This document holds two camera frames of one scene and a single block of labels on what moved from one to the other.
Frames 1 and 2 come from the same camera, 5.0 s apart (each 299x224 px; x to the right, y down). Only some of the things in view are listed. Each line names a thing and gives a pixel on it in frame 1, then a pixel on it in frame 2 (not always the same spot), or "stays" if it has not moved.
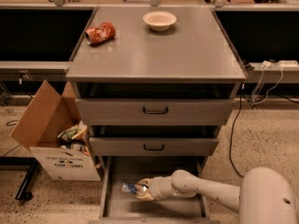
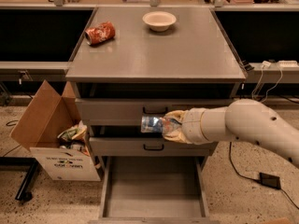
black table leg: [29, 164] stays
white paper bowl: [159, 21] stays
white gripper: [159, 187] -> [192, 125]
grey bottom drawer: [117, 207] stays
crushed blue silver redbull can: [129, 188] -> [151, 124]
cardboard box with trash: [53, 131] stays
